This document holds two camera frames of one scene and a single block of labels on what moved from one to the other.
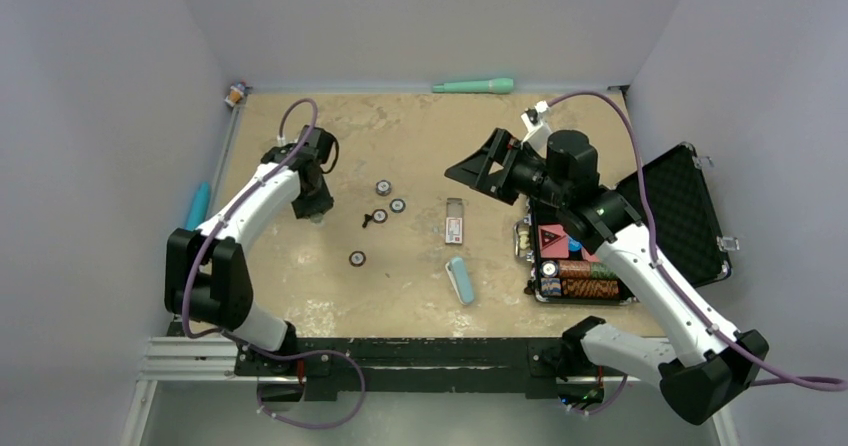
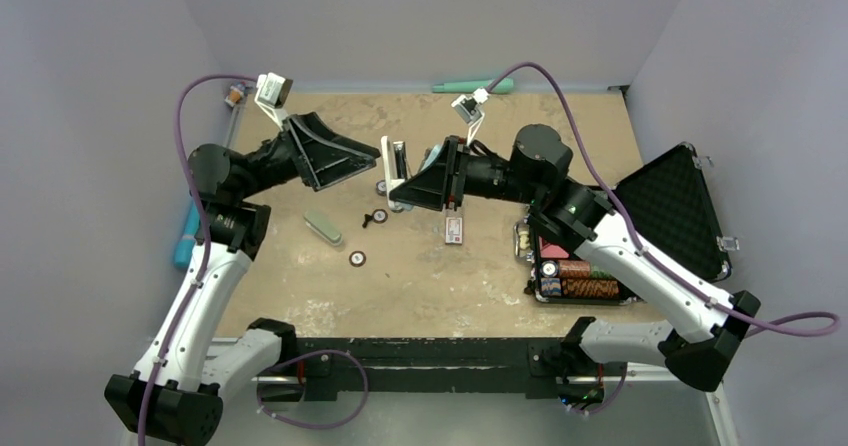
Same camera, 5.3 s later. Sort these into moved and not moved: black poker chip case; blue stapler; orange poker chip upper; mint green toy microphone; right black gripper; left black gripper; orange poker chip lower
Moved: blue stapler; right black gripper; left black gripper
Not moved: orange poker chip lower; mint green toy microphone; orange poker chip upper; black poker chip case
